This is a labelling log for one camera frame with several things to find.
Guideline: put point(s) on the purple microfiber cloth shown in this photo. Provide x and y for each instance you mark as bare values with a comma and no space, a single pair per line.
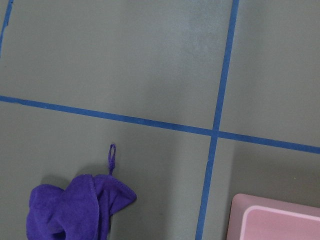
81,211

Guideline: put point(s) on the pink plastic tray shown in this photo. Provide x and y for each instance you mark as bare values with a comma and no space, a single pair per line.
259,218

